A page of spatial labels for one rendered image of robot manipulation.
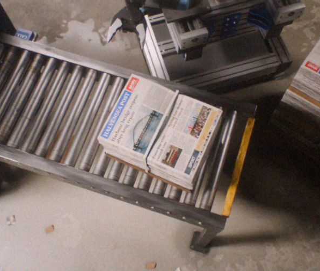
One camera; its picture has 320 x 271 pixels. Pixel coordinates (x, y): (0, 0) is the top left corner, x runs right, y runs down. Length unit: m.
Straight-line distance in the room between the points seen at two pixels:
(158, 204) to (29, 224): 1.11
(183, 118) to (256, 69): 1.15
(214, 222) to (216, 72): 1.14
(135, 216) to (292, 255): 0.92
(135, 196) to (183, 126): 0.36
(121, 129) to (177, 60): 1.16
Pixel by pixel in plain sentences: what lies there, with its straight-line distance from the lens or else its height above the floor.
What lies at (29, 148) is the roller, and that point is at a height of 0.79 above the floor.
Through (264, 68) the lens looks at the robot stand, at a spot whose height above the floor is 0.23.
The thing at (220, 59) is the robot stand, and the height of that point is 0.21.
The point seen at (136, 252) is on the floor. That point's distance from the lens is 2.37.
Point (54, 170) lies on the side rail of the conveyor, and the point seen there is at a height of 0.80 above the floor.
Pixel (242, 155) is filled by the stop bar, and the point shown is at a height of 0.82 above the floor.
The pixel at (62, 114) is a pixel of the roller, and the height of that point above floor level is 0.79.
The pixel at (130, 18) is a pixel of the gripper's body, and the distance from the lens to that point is 1.40.
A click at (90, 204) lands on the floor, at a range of 2.44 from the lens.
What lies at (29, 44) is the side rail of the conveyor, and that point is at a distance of 1.97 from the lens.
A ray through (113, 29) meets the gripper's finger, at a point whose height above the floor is 1.25.
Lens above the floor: 2.36
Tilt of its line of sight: 69 degrees down
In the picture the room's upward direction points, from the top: 2 degrees counter-clockwise
